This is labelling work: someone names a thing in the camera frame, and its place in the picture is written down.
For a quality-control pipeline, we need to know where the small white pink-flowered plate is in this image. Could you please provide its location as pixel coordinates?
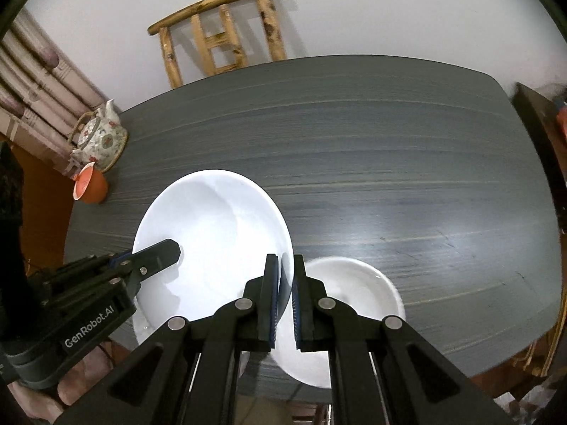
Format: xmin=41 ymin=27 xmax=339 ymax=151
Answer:
xmin=132 ymin=169 xmax=295 ymax=346

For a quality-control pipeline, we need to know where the floral ceramic teapot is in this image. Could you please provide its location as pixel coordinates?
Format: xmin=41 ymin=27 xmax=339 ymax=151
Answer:
xmin=66 ymin=98 xmax=129 ymax=174

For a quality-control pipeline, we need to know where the beige patterned curtain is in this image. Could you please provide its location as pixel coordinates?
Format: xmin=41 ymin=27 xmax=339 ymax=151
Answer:
xmin=0 ymin=9 xmax=111 ymax=178

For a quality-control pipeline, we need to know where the bamboo chair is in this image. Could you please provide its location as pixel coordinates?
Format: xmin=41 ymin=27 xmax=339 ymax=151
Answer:
xmin=147 ymin=0 xmax=288 ymax=89
xmin=514 ymin=292 xmax=567 ymax=379

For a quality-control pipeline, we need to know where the wide white bowl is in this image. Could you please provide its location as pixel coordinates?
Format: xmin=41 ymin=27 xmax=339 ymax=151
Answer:
xmin=270 ymin=256 xmax=407 ymax=389

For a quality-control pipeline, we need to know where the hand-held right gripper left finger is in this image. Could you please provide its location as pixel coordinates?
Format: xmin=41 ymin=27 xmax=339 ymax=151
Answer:
xmin=57 ymin=253 xmax=281 ymax=425

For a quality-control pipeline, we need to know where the orange cup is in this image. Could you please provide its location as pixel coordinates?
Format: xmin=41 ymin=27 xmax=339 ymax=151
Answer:
xmin=72 ymin=162 xmax=109 ymax=205

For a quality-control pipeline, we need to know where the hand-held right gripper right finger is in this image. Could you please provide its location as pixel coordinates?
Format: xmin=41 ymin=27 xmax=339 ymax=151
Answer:
xmin=292 ymin=253 xmax=515 ymax=425

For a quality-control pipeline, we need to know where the person's left hand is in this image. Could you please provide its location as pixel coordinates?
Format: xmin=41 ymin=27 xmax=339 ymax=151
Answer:
xmin=6 ymin=350 xmax=109 ymax=421

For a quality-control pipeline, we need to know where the dark wooden furniture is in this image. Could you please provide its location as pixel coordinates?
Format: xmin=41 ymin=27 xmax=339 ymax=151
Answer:
xmin=509 ymin=82 xmax=567 ymax=213

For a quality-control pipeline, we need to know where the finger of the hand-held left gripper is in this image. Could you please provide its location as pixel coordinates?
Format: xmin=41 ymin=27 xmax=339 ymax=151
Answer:
xmin=84 ymin=251 xmax=134 ymax=275
xmin=111 ymin=239 xmax=181 ymax=295

